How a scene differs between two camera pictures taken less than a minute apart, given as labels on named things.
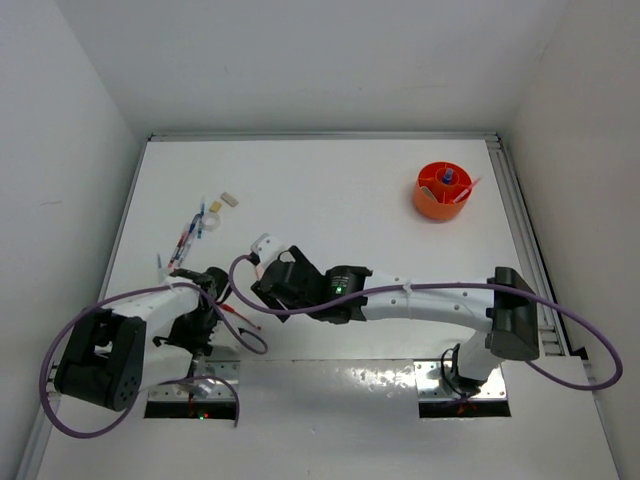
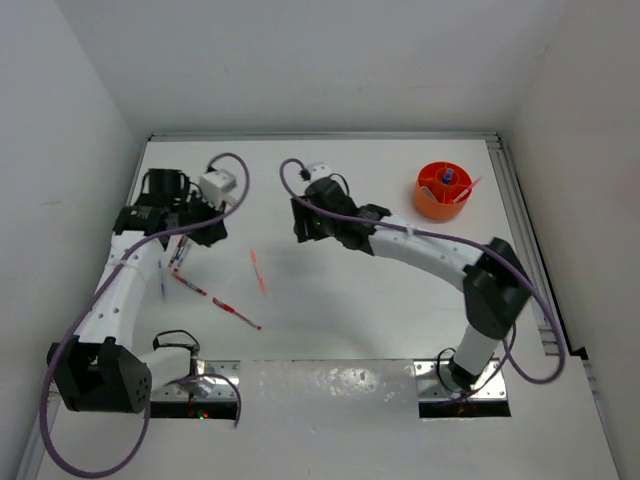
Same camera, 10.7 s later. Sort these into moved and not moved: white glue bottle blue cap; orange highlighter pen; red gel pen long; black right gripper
Moved: black right gripper
Not moved: orange highlighter pen; white glue bottle blue cap; red gel pen long
